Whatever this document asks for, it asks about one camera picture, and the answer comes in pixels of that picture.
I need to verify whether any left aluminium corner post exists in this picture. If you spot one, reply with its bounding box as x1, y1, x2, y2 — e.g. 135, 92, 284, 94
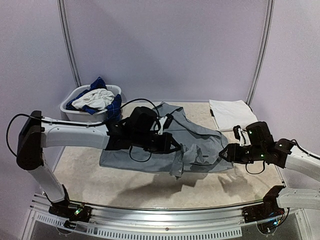
57, 0, 82, 87

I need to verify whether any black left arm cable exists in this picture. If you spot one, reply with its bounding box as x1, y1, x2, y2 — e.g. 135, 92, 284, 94
6, 98, 161, 163

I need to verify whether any aluminium front rail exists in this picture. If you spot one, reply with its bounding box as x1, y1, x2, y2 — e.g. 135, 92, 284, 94
21, 194, 312, 240

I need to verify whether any right aluminium corner post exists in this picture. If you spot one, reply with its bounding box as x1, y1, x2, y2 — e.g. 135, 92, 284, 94
246, 0, 275, 106

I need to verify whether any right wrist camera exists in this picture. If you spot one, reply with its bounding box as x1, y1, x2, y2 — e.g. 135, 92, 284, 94
232, 121, 274, 147

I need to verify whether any aluminium corner post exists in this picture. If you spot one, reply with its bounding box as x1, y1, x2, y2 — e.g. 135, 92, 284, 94
57, 0, 82, 87
246, 0, 275, 106

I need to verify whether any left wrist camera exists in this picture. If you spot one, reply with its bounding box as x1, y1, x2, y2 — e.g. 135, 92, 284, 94
157, 113, 173, 135

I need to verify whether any white plastic laundry basket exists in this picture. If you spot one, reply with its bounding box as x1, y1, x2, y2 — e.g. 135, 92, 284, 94
60, 84, 108, 123

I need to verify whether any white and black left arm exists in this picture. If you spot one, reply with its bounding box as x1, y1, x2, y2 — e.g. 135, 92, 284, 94
16, 106, 181, 217

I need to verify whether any grey garment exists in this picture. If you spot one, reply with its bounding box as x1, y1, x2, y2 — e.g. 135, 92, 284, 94
99, 102, 233, 178

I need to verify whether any blue plaid garment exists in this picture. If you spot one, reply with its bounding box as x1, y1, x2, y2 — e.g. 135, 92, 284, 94
66, 76, 122, 121

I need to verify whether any white garment in basket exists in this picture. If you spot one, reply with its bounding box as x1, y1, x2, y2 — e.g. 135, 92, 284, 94
71, 88, 115, 111

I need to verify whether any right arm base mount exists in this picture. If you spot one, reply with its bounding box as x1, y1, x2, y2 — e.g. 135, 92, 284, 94
241, 201, 290, 235

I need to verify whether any white and green raglan shirt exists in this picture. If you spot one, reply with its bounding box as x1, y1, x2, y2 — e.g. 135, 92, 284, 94
209, 99, 258, 132

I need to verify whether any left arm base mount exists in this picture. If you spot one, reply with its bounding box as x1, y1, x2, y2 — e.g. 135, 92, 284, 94
48, 201, 93, 230

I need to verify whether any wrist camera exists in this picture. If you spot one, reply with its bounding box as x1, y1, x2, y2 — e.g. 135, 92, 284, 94
232, 121, 274, 147
157, 113, 173, 135

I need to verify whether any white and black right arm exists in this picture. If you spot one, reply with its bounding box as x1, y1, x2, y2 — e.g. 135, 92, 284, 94
219, 138, 320, 218

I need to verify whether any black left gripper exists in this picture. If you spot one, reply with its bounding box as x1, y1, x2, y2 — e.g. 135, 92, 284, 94
132, 131, 181, 154

